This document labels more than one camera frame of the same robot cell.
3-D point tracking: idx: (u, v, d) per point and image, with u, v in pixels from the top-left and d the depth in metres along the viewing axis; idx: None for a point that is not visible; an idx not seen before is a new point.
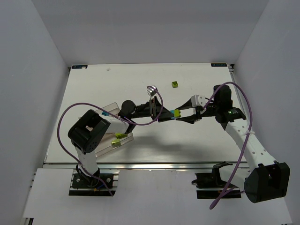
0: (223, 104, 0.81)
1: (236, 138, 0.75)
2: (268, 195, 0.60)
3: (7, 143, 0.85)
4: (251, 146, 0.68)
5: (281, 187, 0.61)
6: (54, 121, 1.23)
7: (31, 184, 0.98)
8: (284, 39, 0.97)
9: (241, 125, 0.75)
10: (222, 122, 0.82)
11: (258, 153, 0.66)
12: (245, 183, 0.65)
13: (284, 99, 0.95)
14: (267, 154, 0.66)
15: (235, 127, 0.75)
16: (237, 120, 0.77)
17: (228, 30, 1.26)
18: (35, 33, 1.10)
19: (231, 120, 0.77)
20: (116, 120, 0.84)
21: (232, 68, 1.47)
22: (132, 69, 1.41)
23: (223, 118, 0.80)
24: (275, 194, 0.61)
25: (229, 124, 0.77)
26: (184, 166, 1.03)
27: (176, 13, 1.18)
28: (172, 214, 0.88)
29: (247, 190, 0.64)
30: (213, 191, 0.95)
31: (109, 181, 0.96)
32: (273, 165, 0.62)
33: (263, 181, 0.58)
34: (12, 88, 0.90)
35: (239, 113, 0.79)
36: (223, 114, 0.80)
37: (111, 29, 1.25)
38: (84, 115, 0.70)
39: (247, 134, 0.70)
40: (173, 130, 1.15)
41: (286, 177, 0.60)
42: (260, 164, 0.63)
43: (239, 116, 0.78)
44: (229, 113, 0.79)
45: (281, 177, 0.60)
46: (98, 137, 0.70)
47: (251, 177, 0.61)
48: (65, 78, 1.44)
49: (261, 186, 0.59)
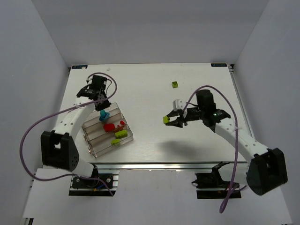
0: (207, 108, 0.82)
1: (227, 137, 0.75)
2: (273, 183, 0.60)
3: (8, 143, 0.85)
4: (242, 140, 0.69)
5: (281, 173, 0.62)
6: (54, 121, 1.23)
7: (31, 184, 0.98)
8: (284, 39, 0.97)
9: (228, 123, 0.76)
10: (211, 126, 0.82)
11: (251, 145, 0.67)
12: (248, 178, 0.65)
13: (283, 99, 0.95)
14: (260, 145, 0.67)
15: (223, 126, 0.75)
16: (224, 120, 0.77)
17: (227, 30, 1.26)
18: (35, 33, 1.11)
19: (217, 120, 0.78)
20: (74, 119, 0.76)
21: (232, 69, 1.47)
22: (132, 69, 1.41)
23: (211, 122, 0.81)
24: (278, 182, 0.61)
25: (218, 125, 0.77)
26: (185, 166, 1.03)
27: (176, 13, 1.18)
28: (172, 214, 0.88)
29: (252, 184, 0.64)
30: (213, 191, 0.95)
31: (109, 181, 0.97)
32: (268, 153, 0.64)
33: (262, 169, 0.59)
34: (12, 88, 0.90)
35: (224, 114, 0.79)
36: (211, 117, 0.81)
37: (111, 28, 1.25)
38: (43, 146, 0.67)
39: (236, 130, 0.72)
40: (173, 130, 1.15)
41: (282, 161, 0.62)
42: (256, 154, 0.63)
43: (224, 116, 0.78)
44: (215, 115, 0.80)
45: (277, 162, 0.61)
46: (72, 150, 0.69)
47: (252, 169, 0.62)
48: (65, 78, 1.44)
49: (263, 176, 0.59)
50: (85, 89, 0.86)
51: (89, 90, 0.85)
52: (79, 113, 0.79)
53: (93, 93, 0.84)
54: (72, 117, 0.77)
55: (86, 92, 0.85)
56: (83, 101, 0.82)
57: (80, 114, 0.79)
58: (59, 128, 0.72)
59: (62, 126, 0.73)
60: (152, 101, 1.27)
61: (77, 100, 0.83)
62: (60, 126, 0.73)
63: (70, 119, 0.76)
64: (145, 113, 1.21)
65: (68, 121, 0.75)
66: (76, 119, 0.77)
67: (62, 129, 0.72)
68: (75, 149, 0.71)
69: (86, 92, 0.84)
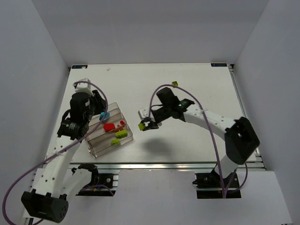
0: (171, 101, 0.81)
1: (197, 122, 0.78)
2: (249, 148, 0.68)
3: (7, 143, 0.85)
4: (211, 119, 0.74)
5: (253, 136, 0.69)
6: (54, 121, 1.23)
7: (31, 184, 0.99)
8: (284, 39, 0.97)
9: (194, 108, 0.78)
10: (179, 117, 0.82)
11: (220, 121, 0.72)
12: (228, 152, 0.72)
13: (283, 99, 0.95)
14: (227, 118, 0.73)
15: (191, 114, 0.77)
16: (190, 107, 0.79)
17: (227, 30, 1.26)
18: (35, 32, 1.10)
19: (183, 109, 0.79)
20: (56, 170, 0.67)
21: (233, 68, 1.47)
22: (132, 69, 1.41)
23: (179, 114, 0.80)
24: (253, 146, 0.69)
25: (186, 114, 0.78)
26: (185, 166, 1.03)
27: (176, 13, 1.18)
28: (172, 214, 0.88)
29: (232, 156, 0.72)
30: (213, 191, 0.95)
31: (109, 181, 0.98)
32: (236, 123, 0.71)
33: (236, 140, 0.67)
34: (12, 88, 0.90)
35: (188, 101, 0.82)
36: (178, 108, 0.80)
37: (111, 28, 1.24)
38: (26, 206, 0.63)
39: (203, 113, 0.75)
40: (173, 130, 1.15)
41: (249, 126, 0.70)
42: (227, 129, 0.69)
43: (189, 104, 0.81)
44: (180, 106, 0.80)
45: (245, 129, 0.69)
46: (58, 205, 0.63)
47: (228, 143, 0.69)
48: (65, 78, 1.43)
49: (238, 144, 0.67)
50: (65, 124, 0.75)
51: (71, 126, 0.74)
52: (61, 162, 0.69)
53: (76, 129, 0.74)
54: (54, 168, 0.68)
55: (68, 128, 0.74)
56: (64, 145, 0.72)
57: (63, 161, 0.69)
58: (41, 185, 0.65)
59: (43, 183, 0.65)
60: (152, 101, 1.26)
61: (58, 142, 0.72)
62: (41, 183, 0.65)
63: (51, 171, 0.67)
64: None
65: (48, 176, 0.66)
66: (57, 171, 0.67)
67: (44, 188, 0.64)
68: (62, 200, 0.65)
69: (67, 129, 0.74)
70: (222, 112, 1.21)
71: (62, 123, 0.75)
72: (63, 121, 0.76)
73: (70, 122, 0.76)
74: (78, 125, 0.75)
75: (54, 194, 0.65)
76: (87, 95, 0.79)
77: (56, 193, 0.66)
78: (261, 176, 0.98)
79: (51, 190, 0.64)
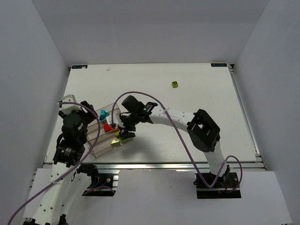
0: (136, 106, 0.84)
1: (163, 122, 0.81)
2: (212, 137, 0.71)
3: (7, 144, 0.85)
4: (174, 116, 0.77)
5: (213, 124, 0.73)
6: (54, 121, 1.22)
7: (31, 184, 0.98)
8: (284, 39, 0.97)
9: (158, 110, 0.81)
10: (147, 120, 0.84)
11: (181, 117, 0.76)
12: (194, 144, 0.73)
13: (283, 99, 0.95)
14: (188, 113, 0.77)
15: (156, 115, 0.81)
16: (154, 109, 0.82)
17: (227, 31, 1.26)
18: (35, 33, 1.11)
19: (149, 112, 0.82)
20: (53, 200, 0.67)
21: (232, 68, 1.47)
22: (131, 69, 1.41)
23: (146, 117, 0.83)
24: (214, 133, 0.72)
25: (152, 116, 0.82)
26: (185, 166, 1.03)
27: (176, 13, 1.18)
28: (172, 214, 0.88)
29: (199, 146, 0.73)
30: (213, 191, 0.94)
31: (109, 181, 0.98)
32: (196, 116, 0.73)
33: (199, 132, 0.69)
34: (12, 87, 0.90)
35: (152, 104, 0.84)
36: (144, 112, 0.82)
37: (111, 28, 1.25)
38: None
39: (166, 112, 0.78)
40: (173, 129, 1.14)
41: (207, 116, 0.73)
42: (189, 123, 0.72)
43: (153, 107, 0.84)
44: (145, 110, 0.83)
45: (205, 119, 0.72)
46: None
47: (193, 137, 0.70)
48: (65, 78, 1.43)
49: (202, 136, 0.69)
50: (61, 150, 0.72)
51: (67, 151, 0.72)
52: (58, 189, 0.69)
53: (72, 154, 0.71)
54: (51, 197, 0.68)
55: (64, 154, 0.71)
56: (61, 171, 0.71)
57: (60, 189, 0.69)
58: (39, 215, 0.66)
59: (42, 213, 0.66)
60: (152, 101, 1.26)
61: (53, 170, 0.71)
62: (40, 213, 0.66)
63: (48, 201, 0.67)
64: None
65: (47, 205, 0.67)
66: (55, 199, 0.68)
67: (42, 218, 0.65)
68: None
69: (63, 155, 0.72)
70: (222, 112, 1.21)
71: (57, 148, 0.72)
72: (59, 146, 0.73)
73: (65, 146, 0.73)
74: (74, 150, 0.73)
75: (52, 223, 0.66)
76: (80, 118, 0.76)
77: (55, 222, 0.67)
78: (262, 176, 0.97)
79: (49, 220, 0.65)
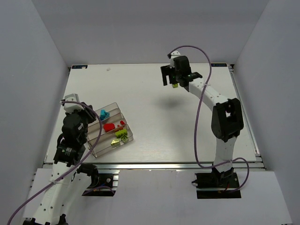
0: (184, 69, 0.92)
1: (197, 93, 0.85)
2: (231, 128, 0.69)
3: (7, 144, 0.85)
4: (209, 92, 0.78)
5: (239, 118, 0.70)
6: (54, 121, 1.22)
7: (31, 184, 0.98)
8: (284, 39, 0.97)
9: (199, 82, 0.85)
10: (185, 86, 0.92)
11: (215, 97, 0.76)
12: (213, 125, 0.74)
13: (284, 99, 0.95)
14: (223, 96, 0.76)
15: (195, 84, 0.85)
16: (196, 80, 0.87)
17: (227, 30, 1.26)
18: (35, 33, 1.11)
19: (190, 80, 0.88)
20: (53, 199, 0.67)
21: (233, 68, 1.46)
22: (131, 69, 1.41)
23: (184, 82, 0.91)
24: (236, 127, 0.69)
25: (191, 84, 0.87)
26: (184, 166, 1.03)
27: (176, 13, 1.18)
28: (172, 214, 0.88)
29: (216, 131, 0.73)
30: (213, 191, 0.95)
31: (109, 181, 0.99)
32: (228, 103, 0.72)
33: (222, 115, 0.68)
34: (12, 88, 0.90)
35: (197, 75, 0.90)
36: (186, 78, 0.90)
37: (111, 28, 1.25)
38: None
39: (204, 86, 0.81)
40: (173, 129, 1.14)
41: (240, 108, 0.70)
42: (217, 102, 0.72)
43: (197, 77, 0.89)
44: (189, 76, 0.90)
45: (235, 109, 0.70)
46: None
47: (214, 116, 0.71)
48: (65, 78, 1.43)
49: (222, 120, 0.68)
50: (62, 150, 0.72)
51: (67, 151, 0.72)
52: (59, 189, 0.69)
53: (72, 154, 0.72)
54: (51, 196, 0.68)
55: (64, 154, 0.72)
56: (61, 171, 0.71)
57: (60, 189, 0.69)
58: (39, 214, 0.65)
59: (42, 212, 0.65)
60: (152, 101, 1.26)
61: (54, 170, 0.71)
62: (40, 212, 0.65)
63: (48, 199, 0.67)
64: (145, 113, 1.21)
65: (47, 204, 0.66)
66: (56, 198, 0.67)
67: (41, 218, 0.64)
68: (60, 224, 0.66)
69: (63, 155, 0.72)
70: None
71: (58, 148, 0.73)
72: (60, 145, 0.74)
73: (66, 146, 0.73)
74: (74, 150, 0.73)
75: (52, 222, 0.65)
76: (80, 118, 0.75)
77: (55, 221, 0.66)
78: (261, 176, 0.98)
79: (49, 219, 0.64)
